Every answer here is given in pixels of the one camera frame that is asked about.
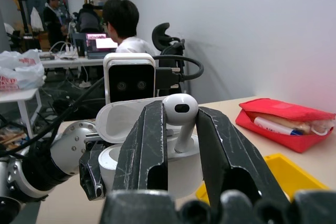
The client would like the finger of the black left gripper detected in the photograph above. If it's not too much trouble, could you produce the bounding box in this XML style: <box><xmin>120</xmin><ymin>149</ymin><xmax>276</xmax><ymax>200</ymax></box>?
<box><xmin>78</xmin><ymin>143</ymin><xmax>106</xmax><ymax>201</ymax></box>

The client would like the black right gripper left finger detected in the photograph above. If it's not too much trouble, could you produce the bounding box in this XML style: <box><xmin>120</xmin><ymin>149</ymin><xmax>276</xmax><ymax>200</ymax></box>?
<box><xmin>112</xmin><ymin>100</ymin><xmax>169</xmax><ymax>191</ymax></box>

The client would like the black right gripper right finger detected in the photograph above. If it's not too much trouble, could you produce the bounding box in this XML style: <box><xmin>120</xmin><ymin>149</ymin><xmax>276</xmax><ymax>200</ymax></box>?
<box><xmin>195</xmin><ymin>106</ymin><xmax>291</xmax><ymax>205</ymax></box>

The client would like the white earbud charging case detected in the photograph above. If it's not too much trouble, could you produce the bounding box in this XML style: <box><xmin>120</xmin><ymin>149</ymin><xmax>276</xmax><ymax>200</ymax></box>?
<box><xmin>95</xmin><ymin>97</ymin><xmax>204</xmax><ymax>200</ymax></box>

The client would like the white earbud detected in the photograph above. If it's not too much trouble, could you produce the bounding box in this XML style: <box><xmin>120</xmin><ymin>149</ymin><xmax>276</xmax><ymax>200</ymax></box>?
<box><xmin>162</xmin><ymin>93</ymin><xmax>199</xmax><ymax>154</ymax></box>

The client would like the yellow plastic bin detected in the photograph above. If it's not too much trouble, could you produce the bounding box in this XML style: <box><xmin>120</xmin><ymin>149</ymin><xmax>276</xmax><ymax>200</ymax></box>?
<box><xmin>195</xmin><ymin>153</ymin><xmax>330</xmax><ymax>206</ymax></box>

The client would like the white marker pen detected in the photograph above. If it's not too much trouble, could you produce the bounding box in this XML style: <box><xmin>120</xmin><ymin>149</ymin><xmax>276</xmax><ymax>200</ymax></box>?
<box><xmin>253</xmin><ymin>116</ymin><xmax>306</xmax><ymax>136</ymax></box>

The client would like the red fabric pouch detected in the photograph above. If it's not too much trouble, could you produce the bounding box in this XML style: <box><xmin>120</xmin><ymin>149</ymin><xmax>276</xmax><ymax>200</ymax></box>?
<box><xmin>235</xmin><ymin>98</ymin><xmax>336</xmax><ymax>154</ymax></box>

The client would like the white office desk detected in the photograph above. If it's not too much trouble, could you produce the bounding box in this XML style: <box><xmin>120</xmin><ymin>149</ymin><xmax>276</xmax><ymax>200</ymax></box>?
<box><xmin>39</xmin><ymin>55</ymin><xmax>106</xmax><ymax>69</ymax></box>

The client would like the white side table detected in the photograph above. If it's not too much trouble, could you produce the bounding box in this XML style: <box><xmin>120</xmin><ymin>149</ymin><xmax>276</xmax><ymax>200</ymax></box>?
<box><xmin>0</xmin><ymin>87</ymin><xmax>43</xmax><ymax>138</ymax></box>

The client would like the black office chair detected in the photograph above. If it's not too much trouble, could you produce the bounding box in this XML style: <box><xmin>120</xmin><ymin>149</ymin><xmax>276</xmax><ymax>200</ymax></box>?
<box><xmin>151</xmin><ymin>22</ymin><xmax>186</xmax><ymax>97</ymax></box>

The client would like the white power strip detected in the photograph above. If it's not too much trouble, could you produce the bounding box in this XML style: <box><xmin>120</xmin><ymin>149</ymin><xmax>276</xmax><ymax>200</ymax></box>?
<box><xmin>64</xmin><ymin>45</ymin><xmax>78</xmax><ymax>56</ymax></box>

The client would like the open laptop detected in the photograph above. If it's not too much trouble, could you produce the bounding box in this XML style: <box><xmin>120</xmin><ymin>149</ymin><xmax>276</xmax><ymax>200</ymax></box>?
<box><xmin>85</xmin><ymin>33</ymin><xmax>119</xmax><ymax>60</ymax></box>

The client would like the white plastic bag red print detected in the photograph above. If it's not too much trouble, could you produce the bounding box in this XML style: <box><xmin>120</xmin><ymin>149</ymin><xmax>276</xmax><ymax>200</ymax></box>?
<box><xmin>0</xmin><ymin>49</ymin><xmax>46</xmax><ymax>91</ymax></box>

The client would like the bent person in dark jacket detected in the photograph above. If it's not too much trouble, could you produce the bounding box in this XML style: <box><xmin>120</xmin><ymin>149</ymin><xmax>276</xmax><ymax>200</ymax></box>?
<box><xmin>75</xmin><ymin>3</ymin><xmax>102</xmax><ymax>34</ymax></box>

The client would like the seated person in white shirt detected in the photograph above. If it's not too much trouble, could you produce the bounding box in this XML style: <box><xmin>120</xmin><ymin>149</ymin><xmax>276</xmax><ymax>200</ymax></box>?
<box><xmin>102</xmin><ymin>0</ymin><xmax>157</xmax><ymax>57</ymax></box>

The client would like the standing person in black jacket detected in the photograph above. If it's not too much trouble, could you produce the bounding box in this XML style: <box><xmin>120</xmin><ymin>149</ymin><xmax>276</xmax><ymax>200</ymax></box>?
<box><xmin>42</xmin><ymin>0</ymin><xmax>69</xmax><ymax>49</ymax></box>

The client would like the plain white hanging bag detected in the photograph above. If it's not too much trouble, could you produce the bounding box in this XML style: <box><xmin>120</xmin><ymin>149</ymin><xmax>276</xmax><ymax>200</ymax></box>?
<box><xmin>29</xmin><ymin>6</ymin><xmax>45</xmax><ymax>33</ymax></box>

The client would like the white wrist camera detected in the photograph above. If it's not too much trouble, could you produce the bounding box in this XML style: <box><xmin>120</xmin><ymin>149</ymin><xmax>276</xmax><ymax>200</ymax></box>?
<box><xmin>102</xmin><ymin>52</ymin><xmax>156</xmax><ymax>104</ymax></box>

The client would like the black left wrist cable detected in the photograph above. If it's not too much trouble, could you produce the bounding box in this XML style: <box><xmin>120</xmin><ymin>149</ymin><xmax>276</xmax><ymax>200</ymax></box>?
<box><xmin>0</xmin><ymin>55</ymin><xmax>205</xmax><ymax>156</ymax></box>

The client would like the black metal gantry frame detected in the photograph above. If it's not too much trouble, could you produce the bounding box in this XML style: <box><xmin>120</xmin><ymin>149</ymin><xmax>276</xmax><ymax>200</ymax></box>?
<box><xmin>15</xmin><ymin>0</ymin><xmax>50</xmax><ymax>36</ymax></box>

